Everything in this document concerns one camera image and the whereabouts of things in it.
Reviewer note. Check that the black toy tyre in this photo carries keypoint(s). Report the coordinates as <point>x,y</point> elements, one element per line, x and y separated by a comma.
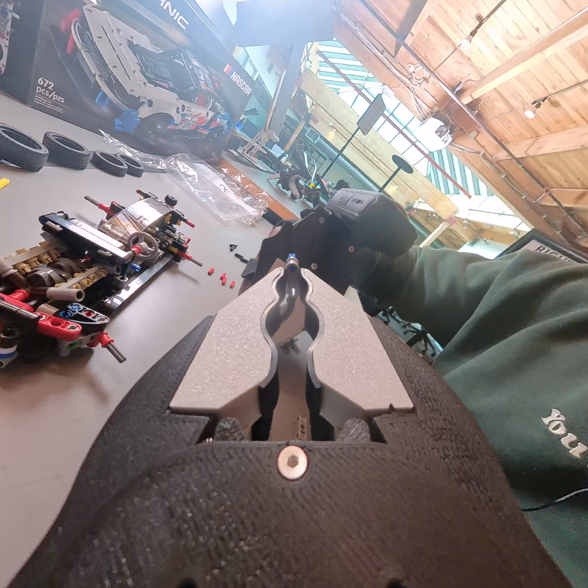
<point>66,154</point>
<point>109,166</point>
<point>133,167</point>
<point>23,151</point>

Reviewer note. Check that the black exercise machine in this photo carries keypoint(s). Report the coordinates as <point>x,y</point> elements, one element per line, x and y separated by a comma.
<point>296,181</point>

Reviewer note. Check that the black sign on pole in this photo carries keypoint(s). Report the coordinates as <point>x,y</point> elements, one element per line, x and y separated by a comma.
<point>372,115</point>

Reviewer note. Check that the black round-top pole stand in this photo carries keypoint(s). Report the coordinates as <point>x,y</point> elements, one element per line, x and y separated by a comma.
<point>402,163</point>

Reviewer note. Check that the blue connector pin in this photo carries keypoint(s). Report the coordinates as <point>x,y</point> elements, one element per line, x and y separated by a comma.
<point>292,260</point>

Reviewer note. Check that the clear plastic bag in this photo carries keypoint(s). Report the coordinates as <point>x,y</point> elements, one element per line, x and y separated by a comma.
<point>206,193</point>

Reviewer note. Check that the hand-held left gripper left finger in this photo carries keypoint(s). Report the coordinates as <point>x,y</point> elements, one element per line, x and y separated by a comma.
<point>220,367</point>

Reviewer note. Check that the toy brick car chassis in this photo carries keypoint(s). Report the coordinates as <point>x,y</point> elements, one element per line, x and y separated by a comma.
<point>92,243</point>

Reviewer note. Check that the person's green sweatshirt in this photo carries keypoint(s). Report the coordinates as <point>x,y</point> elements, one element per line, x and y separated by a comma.
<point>528,436</point>

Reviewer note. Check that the black framed marker sign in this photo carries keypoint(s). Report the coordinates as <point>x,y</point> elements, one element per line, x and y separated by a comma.
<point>542,248</point>

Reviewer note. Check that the grey brick connector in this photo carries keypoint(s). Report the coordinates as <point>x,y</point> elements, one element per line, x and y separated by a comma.
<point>294,287</point>
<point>301,427</point>

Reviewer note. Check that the wooden background desk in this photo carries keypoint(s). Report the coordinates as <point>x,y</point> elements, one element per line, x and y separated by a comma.
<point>257,183</point>

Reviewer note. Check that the black toy set box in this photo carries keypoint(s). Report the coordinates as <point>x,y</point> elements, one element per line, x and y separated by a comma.
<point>46,69</point>

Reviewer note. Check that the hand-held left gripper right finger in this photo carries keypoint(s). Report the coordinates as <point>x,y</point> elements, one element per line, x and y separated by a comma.
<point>363,367</point>

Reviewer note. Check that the wooden easel with black panel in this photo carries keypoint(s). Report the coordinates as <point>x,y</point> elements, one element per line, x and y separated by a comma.
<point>262,140</point>

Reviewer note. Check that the white ceiling projector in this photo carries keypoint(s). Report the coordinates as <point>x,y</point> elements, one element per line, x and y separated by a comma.
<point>434,133</point>

